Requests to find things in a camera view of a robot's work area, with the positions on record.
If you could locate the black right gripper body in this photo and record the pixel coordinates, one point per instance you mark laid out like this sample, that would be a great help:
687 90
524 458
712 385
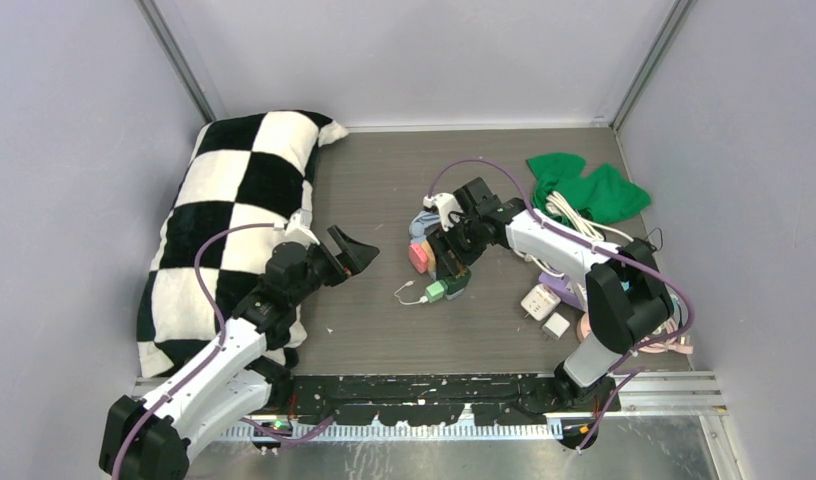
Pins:
463 239

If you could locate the black white checkered pillow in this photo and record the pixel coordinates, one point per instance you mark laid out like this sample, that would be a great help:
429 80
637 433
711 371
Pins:
245 178

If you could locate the dark green cube adapter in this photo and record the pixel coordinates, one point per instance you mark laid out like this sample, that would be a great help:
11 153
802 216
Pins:
455 286

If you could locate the purple power strip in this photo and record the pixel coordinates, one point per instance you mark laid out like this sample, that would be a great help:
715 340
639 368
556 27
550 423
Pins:
569 292

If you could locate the green cloth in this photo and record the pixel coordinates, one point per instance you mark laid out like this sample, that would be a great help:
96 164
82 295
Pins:
603 196

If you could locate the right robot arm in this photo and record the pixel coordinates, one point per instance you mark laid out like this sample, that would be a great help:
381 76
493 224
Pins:
625 295

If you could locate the white charger plug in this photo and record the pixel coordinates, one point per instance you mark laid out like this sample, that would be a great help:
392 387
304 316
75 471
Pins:
555 326

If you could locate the white tiger cube socket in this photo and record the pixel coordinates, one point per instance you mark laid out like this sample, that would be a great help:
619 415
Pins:
540 302

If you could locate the light blue power strip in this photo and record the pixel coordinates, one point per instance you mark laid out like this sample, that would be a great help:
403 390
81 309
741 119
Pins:
419 229

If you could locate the orange cube adapter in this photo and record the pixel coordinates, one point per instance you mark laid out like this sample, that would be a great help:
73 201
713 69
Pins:
431 264

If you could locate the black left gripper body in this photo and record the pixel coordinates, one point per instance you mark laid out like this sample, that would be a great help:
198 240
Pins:
337 268

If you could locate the pink small plug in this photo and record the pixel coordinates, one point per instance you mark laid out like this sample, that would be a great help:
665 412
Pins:
418 257

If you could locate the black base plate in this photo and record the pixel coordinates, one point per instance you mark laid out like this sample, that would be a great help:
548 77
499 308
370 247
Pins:
429 400

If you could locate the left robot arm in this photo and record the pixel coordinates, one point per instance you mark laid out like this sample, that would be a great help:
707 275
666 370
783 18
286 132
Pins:
159 435

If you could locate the light green small plug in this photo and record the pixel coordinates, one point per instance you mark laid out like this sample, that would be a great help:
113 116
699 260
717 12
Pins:
435 291

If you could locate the pink round socket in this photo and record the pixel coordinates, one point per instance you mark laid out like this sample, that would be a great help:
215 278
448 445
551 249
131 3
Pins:
583 327

